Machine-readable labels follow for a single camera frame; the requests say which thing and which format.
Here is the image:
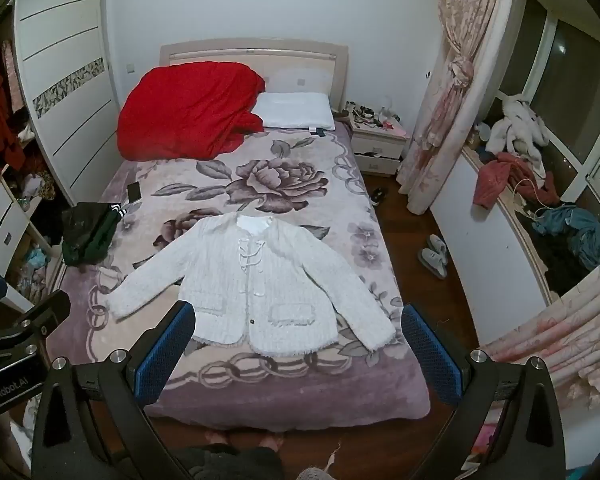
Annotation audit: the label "white nightstand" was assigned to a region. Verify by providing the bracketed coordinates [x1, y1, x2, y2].
[350, 117, 412, 177]

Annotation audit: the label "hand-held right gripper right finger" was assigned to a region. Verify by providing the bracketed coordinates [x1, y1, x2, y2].
[401, 303, 567, 480]

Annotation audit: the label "black garment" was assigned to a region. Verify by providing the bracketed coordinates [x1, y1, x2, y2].
[530, 230, 598, 296]

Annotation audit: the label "floral bed blanket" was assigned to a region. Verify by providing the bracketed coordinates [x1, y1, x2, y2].
[45, 125, 431, 433]

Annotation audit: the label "white window ledge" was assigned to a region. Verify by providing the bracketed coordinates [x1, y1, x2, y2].
[430, 145, 571, 346]

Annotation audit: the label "beige bed headboard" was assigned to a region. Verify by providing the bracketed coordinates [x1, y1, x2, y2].
[159, 37, 350, 113]

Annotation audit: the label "pink floral curtain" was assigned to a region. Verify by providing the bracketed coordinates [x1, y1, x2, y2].
[396, 0, 523, 216]
[480, 245, 600, 441]

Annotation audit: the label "person's legs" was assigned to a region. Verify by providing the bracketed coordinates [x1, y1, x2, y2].
[175, 432, 286, 480]

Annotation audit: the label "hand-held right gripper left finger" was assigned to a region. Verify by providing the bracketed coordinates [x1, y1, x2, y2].
[30, 300, 197, 480]

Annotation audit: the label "white plush toy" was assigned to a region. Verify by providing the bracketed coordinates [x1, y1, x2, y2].
[485, 94, 553, 161]

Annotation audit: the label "window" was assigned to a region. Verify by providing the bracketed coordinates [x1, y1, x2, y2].
[480, 0, 600, 201]

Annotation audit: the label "white fluffy jacket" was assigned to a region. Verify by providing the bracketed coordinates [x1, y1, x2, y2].
[104, 212, 397, 358]

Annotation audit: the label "white drawer unit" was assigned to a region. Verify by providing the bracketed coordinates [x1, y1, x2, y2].
[0, 177, 63, 313]

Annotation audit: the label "white pillow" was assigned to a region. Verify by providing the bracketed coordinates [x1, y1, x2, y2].
[254, 91, 336, 132]

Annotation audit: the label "red quilt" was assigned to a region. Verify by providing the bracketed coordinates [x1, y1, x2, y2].
[117, 61, 267, 162]

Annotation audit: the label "clutter of small bottles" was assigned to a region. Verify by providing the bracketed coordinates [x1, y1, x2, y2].
[344, 100, 403, 131]

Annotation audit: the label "dark green garment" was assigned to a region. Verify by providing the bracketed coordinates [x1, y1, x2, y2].
[61, 202, 128, 267]

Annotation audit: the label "white wardrobe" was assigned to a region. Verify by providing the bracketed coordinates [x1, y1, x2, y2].
[12, 0, 123, 206]

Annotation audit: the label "grey slipper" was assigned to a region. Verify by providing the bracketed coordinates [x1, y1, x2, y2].
[427, 234, 450, 262]
[418, 247, 447, 279]

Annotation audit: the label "teal garment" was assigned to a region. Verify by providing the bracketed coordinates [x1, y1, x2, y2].
[532, 203, 600, 271]

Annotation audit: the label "red garment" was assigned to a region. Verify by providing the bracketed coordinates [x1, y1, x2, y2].
[472, 152, 546, 209]

